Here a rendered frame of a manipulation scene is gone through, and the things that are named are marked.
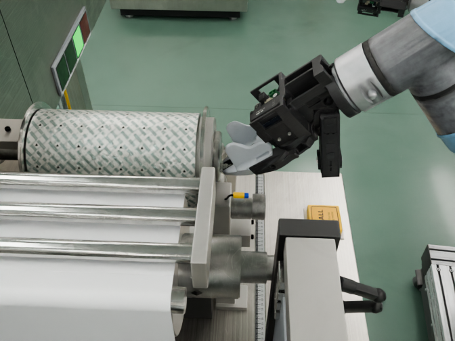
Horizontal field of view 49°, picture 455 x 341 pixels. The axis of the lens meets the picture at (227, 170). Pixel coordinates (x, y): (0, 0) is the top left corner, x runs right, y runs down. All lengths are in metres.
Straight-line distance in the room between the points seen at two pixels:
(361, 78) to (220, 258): 0.27
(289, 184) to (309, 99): 0.58
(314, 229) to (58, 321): 0.21
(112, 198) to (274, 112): 0.26
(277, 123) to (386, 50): 0.15
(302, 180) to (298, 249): 0.80
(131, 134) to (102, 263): 0.33
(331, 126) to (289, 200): 0.53
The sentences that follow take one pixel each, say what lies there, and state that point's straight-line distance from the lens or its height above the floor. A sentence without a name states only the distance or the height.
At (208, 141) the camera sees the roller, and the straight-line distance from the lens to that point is 0.69.
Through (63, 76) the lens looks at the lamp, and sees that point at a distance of 1.08.
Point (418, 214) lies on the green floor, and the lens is 2.45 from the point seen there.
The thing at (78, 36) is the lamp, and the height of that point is 1.19.
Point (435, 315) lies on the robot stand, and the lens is 1.94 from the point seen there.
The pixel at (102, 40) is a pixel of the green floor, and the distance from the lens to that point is 3.56.
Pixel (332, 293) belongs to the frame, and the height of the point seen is 1.44.
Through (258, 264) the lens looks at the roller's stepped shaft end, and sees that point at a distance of 0.50.
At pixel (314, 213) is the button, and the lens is 1.10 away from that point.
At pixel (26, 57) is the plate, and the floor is 1.29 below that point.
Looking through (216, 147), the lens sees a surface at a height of 1.28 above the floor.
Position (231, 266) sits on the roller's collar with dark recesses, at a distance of 0.48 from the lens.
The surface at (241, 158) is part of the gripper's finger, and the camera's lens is 0.68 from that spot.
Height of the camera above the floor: 1.76
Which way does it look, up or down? 45 degrees down
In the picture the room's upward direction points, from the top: straight up
